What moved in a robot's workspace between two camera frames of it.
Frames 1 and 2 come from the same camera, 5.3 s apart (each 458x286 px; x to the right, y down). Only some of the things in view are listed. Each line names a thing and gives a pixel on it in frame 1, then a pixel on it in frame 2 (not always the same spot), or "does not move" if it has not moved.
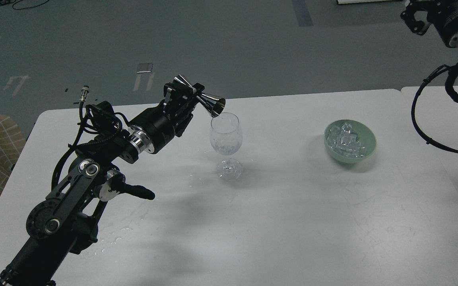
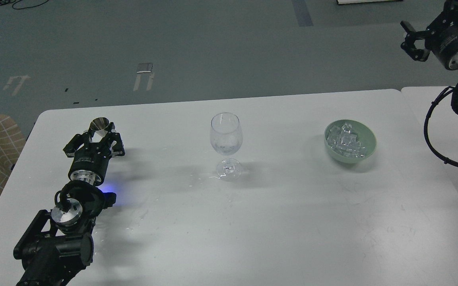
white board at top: x=341 y=2 does not move
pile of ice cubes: x=343 y=141 does not move
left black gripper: x=154 y=131 -> x=90 y=161
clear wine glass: x=226 y=135 does not move
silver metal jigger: x=216 y=105 -> x=99 y=125
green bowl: x=348 y=141 does not move
